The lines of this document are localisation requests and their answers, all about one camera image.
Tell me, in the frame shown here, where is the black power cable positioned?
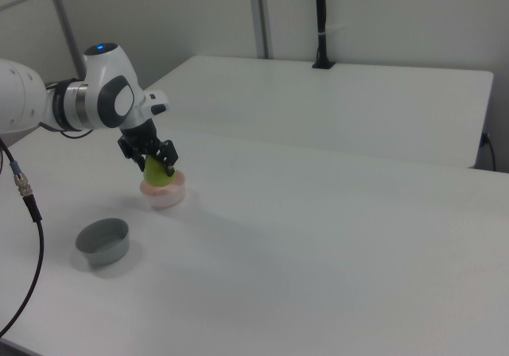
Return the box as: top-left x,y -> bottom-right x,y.
480,131 -> 498,171

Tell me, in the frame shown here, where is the pink plastic bowl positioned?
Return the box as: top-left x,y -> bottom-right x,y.
138,170 -> 187,210

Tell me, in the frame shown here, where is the slim grey partition post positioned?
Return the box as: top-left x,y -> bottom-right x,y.
43,0 -> 87,81

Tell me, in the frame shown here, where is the white side table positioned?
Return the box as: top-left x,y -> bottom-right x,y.
153,56 -> 495,169

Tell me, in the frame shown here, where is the black cable with metal connector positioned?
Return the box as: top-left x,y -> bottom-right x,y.
0,137 -> 45,338

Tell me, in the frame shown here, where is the grey plastic bowl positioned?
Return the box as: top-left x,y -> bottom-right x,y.
75,218 -> 131,269

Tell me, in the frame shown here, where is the green pear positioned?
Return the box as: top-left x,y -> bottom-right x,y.
142,153 -> 177,188

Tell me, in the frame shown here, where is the wide grey partition post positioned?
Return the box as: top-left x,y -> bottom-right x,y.
247,0 -> 275,60

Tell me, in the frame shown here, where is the white cable tie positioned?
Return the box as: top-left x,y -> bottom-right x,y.
317,23 -> 348,37

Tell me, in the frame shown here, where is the black camera stand pole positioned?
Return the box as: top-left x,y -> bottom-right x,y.
311,0 -> 336,70

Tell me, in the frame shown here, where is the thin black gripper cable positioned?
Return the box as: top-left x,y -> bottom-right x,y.
38,122 -> 95,139

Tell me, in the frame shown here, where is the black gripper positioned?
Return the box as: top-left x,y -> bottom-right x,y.
117,119 -> 180,176

